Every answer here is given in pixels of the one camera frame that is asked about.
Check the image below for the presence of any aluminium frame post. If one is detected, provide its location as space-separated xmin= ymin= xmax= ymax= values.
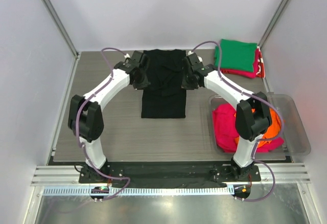
xmin=259 ymin=0 xmax=291 ymax=50
xmin=41 ymin=0 xmax=79 ymax=58

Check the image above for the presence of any orange crumpled t shirt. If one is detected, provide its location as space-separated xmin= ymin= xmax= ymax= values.
xmin=233 ymin=108 xmax=282 ymax=143

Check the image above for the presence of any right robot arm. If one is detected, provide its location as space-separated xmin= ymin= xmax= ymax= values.
xmin=181 ymin=51 xmax=272 ymax=181

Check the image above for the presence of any right aluminium frame post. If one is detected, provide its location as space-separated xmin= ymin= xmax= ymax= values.
xmin=259 ymin=0 xmax=291 ymax=50

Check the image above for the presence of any clear plastic bin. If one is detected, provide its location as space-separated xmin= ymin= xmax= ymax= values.
xmin=208 ymin=93 xmax=311 ymax=161

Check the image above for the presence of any aluminium front rail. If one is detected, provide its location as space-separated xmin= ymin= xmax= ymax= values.
xmin=31 ymin=163 xmax=311 ymax=186

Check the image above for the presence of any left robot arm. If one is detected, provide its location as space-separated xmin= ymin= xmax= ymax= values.
xmin=68 ymin=51 xmax=150 ymax=183

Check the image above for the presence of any black t shirt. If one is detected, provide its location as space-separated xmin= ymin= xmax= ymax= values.
xmin=141 ymin=49 xmax=186 ymax=119

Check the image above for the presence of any left aluminium frame post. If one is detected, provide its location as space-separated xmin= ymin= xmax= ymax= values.
xmin=41 ymin=0 xmax=79 ymax=58

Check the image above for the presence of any green folded t shirt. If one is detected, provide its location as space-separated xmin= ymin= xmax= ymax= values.
xmin=214 ymin=39 xmax=257 ymax=72

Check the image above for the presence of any pink folded t shirt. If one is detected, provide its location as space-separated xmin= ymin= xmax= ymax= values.
xmin=215 ymin=47 xmax=262 ymax=79

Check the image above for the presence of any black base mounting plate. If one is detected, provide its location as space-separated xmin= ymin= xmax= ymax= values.
xmin=74 ymin=161 xmax=261 ymax=189

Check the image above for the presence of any pink crumpled t shirt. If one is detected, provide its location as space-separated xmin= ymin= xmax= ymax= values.
xmin=212 ymin=103 xmax=284 ymax=153

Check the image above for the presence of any white slotted cable duct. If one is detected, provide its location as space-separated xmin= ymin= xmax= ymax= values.
xmin=43 ymin=185 xmax=234 ymax=196

